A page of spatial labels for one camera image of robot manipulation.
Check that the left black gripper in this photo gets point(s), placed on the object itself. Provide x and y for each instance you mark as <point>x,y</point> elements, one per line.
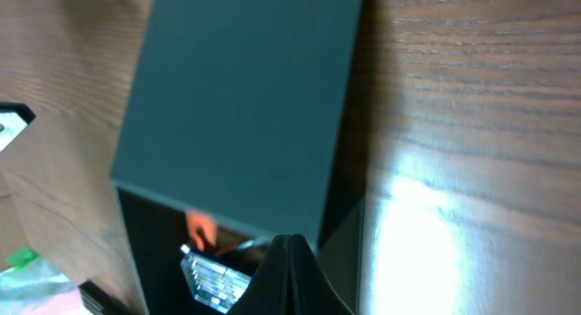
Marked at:
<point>15,118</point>

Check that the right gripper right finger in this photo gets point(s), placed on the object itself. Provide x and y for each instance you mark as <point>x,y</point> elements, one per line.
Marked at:
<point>310,291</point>

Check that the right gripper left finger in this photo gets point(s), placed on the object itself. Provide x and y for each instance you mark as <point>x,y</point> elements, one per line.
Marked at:
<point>267,293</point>

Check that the blue precision screwdriver set case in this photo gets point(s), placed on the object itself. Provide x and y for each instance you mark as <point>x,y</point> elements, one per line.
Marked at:
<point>212,283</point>

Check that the orange scraper wooden handle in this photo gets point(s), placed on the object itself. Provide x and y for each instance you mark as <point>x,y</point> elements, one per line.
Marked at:
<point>202,230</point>

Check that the dark green box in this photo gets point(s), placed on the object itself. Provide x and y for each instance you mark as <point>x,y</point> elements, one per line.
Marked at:
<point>235,111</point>

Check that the small steel claw hammer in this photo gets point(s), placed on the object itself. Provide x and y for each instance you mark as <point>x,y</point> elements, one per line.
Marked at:
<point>249,245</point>

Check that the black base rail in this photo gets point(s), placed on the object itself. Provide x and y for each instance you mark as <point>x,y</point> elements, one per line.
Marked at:
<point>98,302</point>

